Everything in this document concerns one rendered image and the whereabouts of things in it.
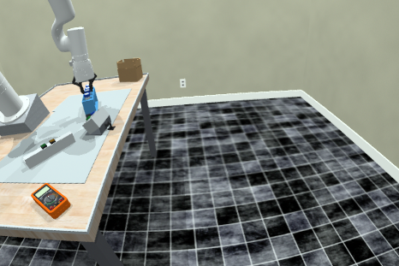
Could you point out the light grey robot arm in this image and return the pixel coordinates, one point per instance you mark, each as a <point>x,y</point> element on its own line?
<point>12,106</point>

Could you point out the orange digital multimeter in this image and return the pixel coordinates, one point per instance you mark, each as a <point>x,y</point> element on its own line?
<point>50,200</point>

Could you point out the small open brown cardboard box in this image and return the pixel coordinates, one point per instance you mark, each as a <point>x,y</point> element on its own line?
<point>128,72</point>

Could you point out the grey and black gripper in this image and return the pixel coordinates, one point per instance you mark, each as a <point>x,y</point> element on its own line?
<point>83,71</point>

